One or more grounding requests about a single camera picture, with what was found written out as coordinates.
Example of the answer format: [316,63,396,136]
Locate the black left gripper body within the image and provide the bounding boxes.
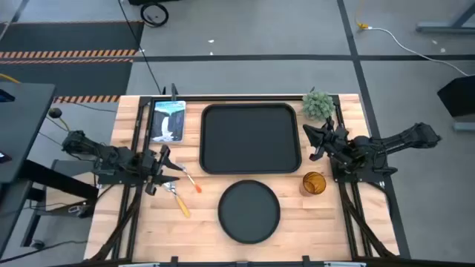
[144,144,171,197]

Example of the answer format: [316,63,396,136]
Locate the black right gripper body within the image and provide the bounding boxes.
[319,125,352,161]

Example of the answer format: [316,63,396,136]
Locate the amber textured glass cup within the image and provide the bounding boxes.
[299,171,327,197]

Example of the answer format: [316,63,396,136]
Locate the yellow-handled metal fork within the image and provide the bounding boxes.
[163,181,191,219]

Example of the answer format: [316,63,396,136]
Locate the black round plate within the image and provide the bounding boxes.
[217,179,281,245]

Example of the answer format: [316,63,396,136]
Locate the black rectangular tray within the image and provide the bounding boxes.
[199,102,303,175]

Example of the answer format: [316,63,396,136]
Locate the small green potted plant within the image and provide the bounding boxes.
[301,90,336,122]

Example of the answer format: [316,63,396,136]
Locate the blue picture card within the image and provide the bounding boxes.
[150,99,187,144]

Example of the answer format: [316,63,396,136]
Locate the black box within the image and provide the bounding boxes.
[436,73,475,118]

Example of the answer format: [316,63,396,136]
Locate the black desk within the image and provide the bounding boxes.
[0,82,99,257]

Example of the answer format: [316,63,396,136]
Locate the grey desk leg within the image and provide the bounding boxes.
[415,0,475,34]

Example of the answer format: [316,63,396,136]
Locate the black hazard-striped floor mat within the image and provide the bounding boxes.
[0,21,145,104]

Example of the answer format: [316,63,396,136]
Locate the orange-handled metal spoon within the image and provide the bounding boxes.
[177,164,203,194]

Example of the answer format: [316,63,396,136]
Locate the black aluminium table frame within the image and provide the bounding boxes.
[88,94,413,267]

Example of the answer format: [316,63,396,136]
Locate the white floor cable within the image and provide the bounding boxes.
[367,26,471,77]

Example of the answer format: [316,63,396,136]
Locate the yellow cable plug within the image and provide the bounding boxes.
[354,0,370,30]

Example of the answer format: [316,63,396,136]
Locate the long black floor cable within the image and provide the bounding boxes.
[117,0,166,96]

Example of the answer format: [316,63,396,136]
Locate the coiled black cable loop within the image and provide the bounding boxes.
[140,2,170,28]

